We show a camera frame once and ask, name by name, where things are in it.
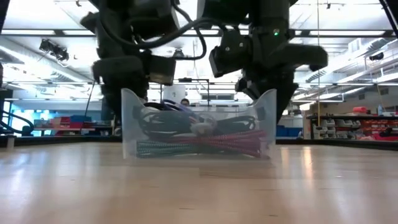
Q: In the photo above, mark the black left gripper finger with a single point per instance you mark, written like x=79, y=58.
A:
x=112, y=102
x=136, y=93

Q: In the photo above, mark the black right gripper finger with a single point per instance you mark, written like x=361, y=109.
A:
x=248, y=88
x=284, y=96

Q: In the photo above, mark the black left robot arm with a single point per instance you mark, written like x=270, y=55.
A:
x=124, y=28

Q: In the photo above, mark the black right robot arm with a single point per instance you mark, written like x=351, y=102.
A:
x=248, y=12

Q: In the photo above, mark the clear plastic bin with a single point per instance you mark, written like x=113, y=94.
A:
x=267, y=105

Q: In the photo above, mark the blue crates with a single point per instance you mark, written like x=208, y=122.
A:
x=286, y=130

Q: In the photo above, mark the red and blue storage bins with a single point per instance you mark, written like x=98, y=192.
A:
x=68, y=122

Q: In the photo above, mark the person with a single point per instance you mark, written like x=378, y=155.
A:
x=185, y=102

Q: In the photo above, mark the shelf with storage bins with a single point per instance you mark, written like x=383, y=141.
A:
x=351, y=126

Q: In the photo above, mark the black ceiling lamp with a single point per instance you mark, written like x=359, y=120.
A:
x=377, y=56

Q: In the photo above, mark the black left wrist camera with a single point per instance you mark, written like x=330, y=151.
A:
x=163, y=70

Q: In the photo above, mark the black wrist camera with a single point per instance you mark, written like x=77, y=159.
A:
x=163, y=70
x=228, y=56

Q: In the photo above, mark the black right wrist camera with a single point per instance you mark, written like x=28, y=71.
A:
x=228, y=56

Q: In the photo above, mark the black ceiling camera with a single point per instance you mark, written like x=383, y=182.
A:
x=54, y=49

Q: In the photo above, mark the black aluminium table frame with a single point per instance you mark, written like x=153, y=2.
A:
x=342, y=143

